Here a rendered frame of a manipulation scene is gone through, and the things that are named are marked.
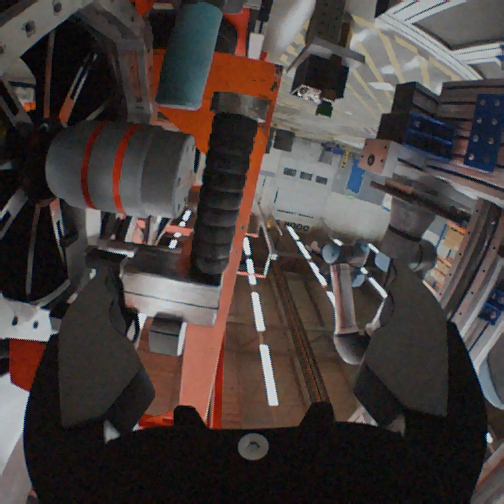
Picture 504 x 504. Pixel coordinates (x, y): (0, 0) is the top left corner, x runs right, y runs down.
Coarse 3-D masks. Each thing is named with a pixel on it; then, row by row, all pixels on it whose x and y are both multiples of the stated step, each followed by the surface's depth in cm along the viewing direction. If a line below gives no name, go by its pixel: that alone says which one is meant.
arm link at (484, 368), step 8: (496, 344) 31; (488, 352) 33; (496, 352) 30; (488, 360) 32; (496, 360) 29; (480, 368) 33; (488, 368) 30; (496, 368) 29; (480, 376) 32; (488, 376) 30; (496, 376) 28; (488, 384) 29; (496, 384) 28; (488, 392) 29; (496, 392) 27; (496, 400) 27
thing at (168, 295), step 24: (144, 264) 22; (168, 264) 23; (144, 288) 22; (168, 288) 22; (192, 288) 22; (216, 288) 22; (144, 312) 23; (168, 312) 23; (192, 312) 23; (216, 312) 23
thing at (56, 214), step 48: (48, 48) 22; (96, 48) 33; (0, 96) 18; (48, 96) 27; (96, 96) 46; (48, 144) 36; (48, 192) 38; (0, 240) 25; (48, 240) 51; (0, 288) 32; (48, 288) 40
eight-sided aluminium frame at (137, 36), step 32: (32, 0) 11; (64, 0) 13; (96, 0) 17; (0, 32) 8; (32, 32) 12; (128, 32) 29; (0, 64) 10; (128, 64) 39; (128, 96) 47; (128, 224) 56; (0, 320) 17; (32, 320) 23
